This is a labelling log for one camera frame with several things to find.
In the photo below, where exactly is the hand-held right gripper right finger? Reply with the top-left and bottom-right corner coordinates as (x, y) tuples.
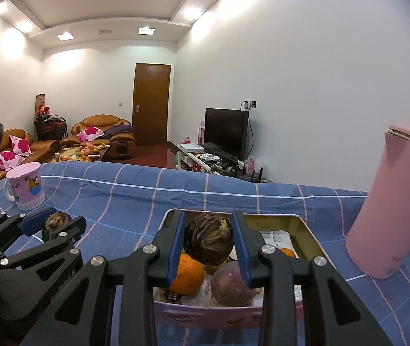
(231, 210), (395, 346)

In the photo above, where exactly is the black router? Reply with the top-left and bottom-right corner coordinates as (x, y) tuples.
(243, 166), (265, 183)

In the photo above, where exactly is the purple passion fruit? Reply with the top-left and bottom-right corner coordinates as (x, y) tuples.
(211, 261), (263, 307)

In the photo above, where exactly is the large orange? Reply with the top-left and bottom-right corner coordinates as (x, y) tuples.
(169, 254), (206, 295)

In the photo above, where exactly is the cluttered coffee table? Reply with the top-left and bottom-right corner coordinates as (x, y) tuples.
(54, 142), (111, 163)

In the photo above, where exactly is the brown leather sofa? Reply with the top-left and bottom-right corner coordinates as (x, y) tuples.
(0, 129), (59, 184)

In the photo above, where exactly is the pink thermos bottle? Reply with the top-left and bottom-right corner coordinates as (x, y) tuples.
(345, 123), (410, 280)

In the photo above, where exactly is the blue plaid sheet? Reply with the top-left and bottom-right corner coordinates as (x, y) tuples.
(0, 162), (410, 346)

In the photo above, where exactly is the black television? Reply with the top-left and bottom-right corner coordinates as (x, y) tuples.
(205, 108), (249, 161)

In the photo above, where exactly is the white television stand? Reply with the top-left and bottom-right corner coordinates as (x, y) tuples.
(176, 143), (274, 183)

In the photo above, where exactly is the pink flower cushion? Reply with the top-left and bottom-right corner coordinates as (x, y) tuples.
(9, 135), (31, 156)
(78, 126), (104, 142)
(0, 151), (25, 172)

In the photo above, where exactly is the purple cloth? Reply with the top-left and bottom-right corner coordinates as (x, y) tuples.
(102, 124), (133, 138)

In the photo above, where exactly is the printed paper lining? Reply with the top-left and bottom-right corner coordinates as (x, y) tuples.
(259, 230), (297, 253)

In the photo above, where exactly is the black rack with clothes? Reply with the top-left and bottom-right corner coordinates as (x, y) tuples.
(34, 94), (69, 143)

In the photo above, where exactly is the pink cartoon mug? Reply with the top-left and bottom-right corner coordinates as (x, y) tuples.
(3, 162), (46, 211)

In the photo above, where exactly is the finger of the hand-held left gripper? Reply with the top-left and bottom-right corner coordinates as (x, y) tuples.
(0, 215), (87, 278)
(0, 206), (58, 239)

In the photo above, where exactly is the dark wrinkled fruit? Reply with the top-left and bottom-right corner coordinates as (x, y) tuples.
(42, 212), (72, 242)
(183, 213), (234, 265)

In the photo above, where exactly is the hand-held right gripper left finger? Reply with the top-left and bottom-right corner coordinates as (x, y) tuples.
(19, 210), (187, 346)

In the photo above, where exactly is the brown leather armchair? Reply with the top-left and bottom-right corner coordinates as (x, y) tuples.
(61, 114), (136, 160)

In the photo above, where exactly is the rectangular metal tin box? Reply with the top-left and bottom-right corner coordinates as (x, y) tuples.
(153, 209), (335, 330)

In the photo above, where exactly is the brown wooden door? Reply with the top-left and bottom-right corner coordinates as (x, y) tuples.
(133, 63), (172, 147)

